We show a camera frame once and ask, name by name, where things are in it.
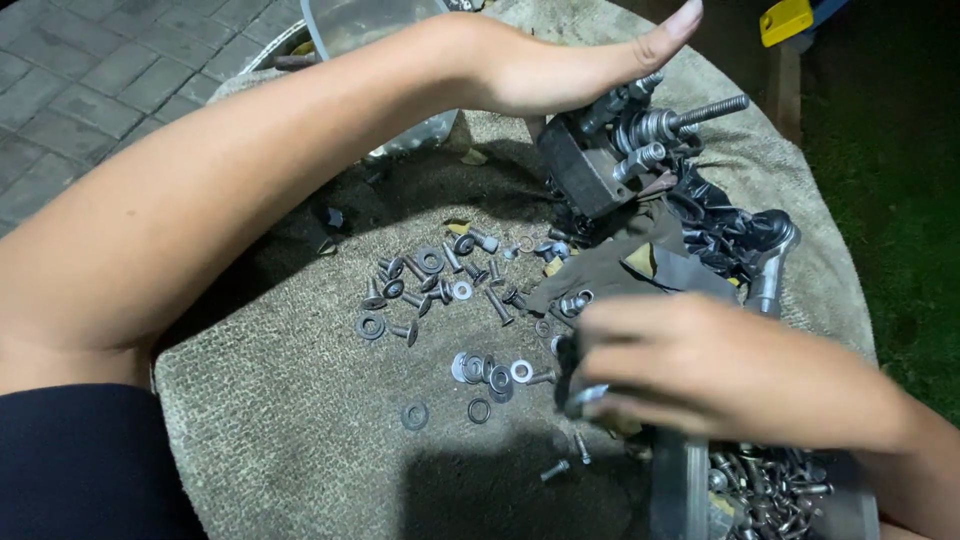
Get yellow plastic part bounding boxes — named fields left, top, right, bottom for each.
left=759, top=0, right=816, bottom=48

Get long threaded steel bolt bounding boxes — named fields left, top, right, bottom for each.
left=628, top=93, right=751, bottom=150

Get wooden post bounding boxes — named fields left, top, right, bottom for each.
left=763, top=41, right=804, bottom=145

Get scattered steel bolts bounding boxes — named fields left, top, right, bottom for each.
left=360, top=225, right=595, bottom=483

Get grey metal block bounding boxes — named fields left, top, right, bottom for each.
left=536, top=111, right=640, bottom=220

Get clear plastic tub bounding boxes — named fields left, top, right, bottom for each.
left=300, top=0, right=462, bottom=160

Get chrome tool handle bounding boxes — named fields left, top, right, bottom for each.
left=745, top=213, right=802, bottom=318

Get person's left hand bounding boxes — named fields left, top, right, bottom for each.
left=459, top=0, right=705, bottom=145

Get person's right hand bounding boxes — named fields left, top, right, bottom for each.
left=566, top=292, right=834, bottom=453

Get scattered steel washers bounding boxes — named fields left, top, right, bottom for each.
left=354, top=234, right=558, bottom=432

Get metal bowl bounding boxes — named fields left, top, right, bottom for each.
left=240, top=18, right=318, bottom=76

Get clear plastic box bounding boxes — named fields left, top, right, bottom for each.
left=648, top=427, right=883, bottom=540

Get person's dark shorts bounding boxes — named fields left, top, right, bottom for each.
left=0, top=384, right=210, bottom=540

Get black plastic scrap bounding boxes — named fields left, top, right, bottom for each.
left=306, top=201, right=346, bottom=258

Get olive grey rag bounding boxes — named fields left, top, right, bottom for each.
left=525, top=196, right=741, bottom=325

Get short hex head bolt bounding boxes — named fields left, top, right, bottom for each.
left=612, top=141, right=669, bottom=185

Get beige terry cloth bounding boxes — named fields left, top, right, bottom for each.
left=153, top=0, right=880, bottom=540

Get heap of screws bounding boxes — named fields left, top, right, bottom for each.
left=705, top=442, right=835, bottom=540

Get black plastic bag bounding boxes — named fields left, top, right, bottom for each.
left=658, top=153, right=790, bottom=288

